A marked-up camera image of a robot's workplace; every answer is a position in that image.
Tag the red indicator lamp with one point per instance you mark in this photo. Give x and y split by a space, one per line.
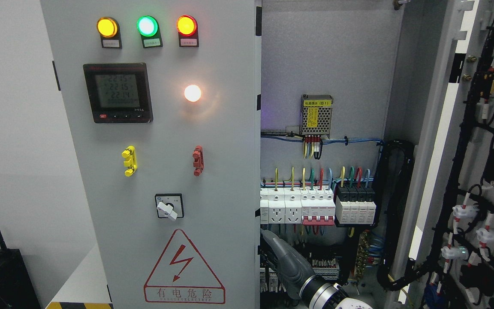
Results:
186 25

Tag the green indicator lamp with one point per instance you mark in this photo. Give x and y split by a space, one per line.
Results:
147 26

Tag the metal mesh power supply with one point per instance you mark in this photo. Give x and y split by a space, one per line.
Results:
316 114

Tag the grey robot hand second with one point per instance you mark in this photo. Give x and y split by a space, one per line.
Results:
292 269

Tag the lower relay terminal row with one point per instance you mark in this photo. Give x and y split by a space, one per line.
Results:
324 264

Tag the brass ground terminal bar right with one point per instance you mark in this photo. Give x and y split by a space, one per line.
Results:
361 256

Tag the white socket breaker row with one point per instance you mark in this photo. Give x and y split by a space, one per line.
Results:
280 206

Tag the yellow indicator lamp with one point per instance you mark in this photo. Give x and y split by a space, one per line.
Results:
107 27

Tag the yellow terminal post block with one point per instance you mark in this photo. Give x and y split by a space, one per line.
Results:
130 160

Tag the black box on left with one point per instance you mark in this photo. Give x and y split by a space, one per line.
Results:
16 289

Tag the red handle circuit breaker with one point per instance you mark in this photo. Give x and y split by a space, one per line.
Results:
318 207

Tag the white rotary selector switch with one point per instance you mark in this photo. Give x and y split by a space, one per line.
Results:
169 206

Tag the black white surge protector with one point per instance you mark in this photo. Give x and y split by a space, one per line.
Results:
355 205

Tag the red terminal post block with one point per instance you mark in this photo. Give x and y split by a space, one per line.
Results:
198 160

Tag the black digital power meter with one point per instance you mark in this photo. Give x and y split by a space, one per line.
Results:
119 93

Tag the white robot arm second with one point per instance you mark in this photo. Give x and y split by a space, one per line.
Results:
317 293

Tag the white glowing indicator lamp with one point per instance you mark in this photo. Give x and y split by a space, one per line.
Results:
192 93

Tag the red electric hazard warning sticker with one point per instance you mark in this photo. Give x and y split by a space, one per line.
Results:
182 275

